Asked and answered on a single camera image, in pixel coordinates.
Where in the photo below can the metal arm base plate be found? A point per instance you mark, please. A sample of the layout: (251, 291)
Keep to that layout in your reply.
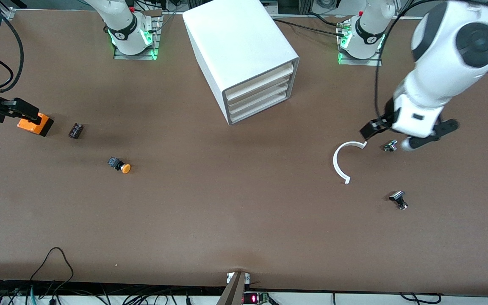
(136, 54)
(360, 62)

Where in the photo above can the orange push button switch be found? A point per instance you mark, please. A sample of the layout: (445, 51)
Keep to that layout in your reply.
(121, 165)

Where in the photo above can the black silver switch part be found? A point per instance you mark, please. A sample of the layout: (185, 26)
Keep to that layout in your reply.
(398, 198)

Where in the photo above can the small silver green button part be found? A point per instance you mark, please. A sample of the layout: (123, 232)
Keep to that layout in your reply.
(389, 146)

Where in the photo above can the small black terminal block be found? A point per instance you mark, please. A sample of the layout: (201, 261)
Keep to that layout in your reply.
(75, 130)

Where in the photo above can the orange box with hole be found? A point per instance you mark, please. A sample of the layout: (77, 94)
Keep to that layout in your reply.
(42, 126)

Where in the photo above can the white curved plastic arc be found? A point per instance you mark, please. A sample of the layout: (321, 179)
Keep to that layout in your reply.
(336, 163)

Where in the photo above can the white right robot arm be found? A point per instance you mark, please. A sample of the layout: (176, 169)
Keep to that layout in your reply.
(125, 25)

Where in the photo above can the red digit display module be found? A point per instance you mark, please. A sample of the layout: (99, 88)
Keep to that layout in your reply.
(254, 298)

